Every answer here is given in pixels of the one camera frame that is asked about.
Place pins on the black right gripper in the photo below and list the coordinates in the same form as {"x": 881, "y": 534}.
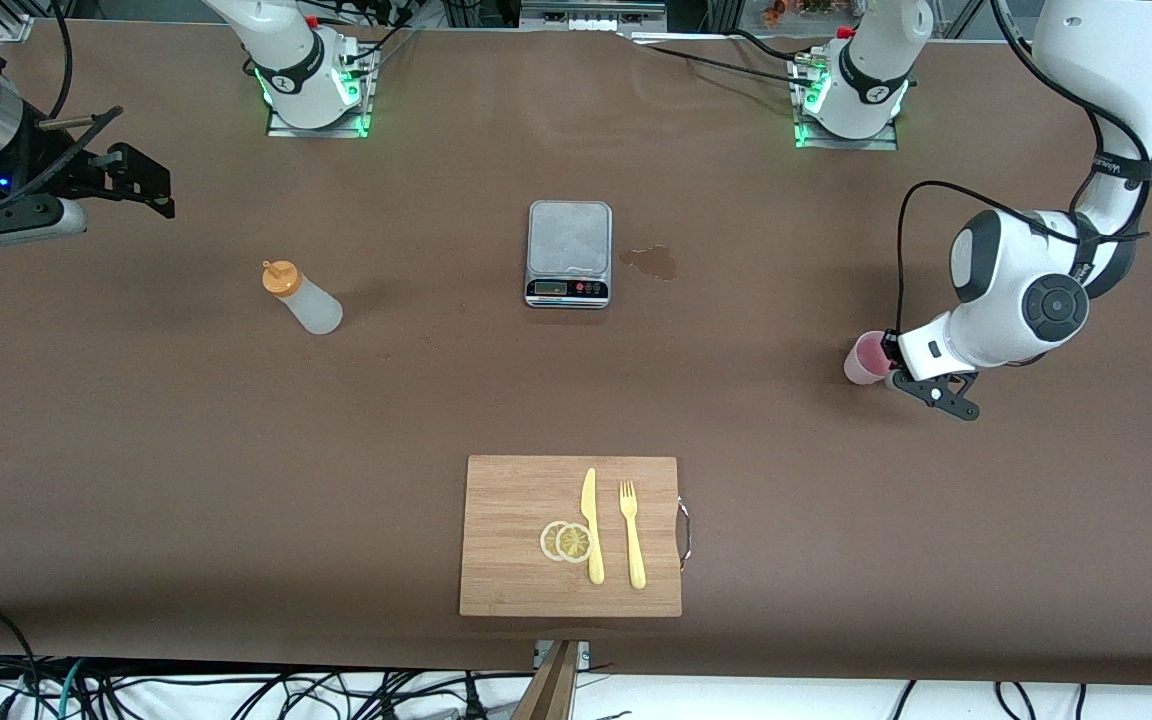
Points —
{"x": 48, "y": 172}

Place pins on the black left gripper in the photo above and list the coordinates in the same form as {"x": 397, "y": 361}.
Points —
{"x": 893, "y": 346}

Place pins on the pink plastic cup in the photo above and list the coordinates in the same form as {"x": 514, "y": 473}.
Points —
{"x": 861, "y": 365}

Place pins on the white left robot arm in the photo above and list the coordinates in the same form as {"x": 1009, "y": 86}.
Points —
{"x": 1016, "y": 300}

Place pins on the yellow plastic fork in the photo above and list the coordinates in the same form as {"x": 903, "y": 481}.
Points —
{"x": 636, "y": 560}

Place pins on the yellow plastic knife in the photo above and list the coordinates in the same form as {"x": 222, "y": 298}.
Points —
{"x": 588, "y": 500}

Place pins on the silver digital kitchen scale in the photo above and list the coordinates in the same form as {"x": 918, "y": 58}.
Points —
{"x": 569, "y": 235}

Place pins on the lemon slice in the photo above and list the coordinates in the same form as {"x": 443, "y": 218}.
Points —
{"x": 547, "y": 541}
{"x": 573, "y": 543}

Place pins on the bamboo cutting board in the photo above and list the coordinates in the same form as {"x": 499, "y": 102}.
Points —
{"x": 506, "y": 500}

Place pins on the white power strip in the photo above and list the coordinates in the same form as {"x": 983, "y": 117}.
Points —
{"x": 586, "y": 22}

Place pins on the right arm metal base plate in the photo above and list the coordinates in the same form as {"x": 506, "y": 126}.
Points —
{"x": 286, "y": 130}

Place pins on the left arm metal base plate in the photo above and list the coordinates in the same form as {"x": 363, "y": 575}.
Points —
{"x": 881, "y": 143}

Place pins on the small metal bracket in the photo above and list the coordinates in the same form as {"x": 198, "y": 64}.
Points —
{"x": 584, "y": 652}

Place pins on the wooden post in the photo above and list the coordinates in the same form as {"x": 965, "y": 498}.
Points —
{"x": 551, "y": 690}

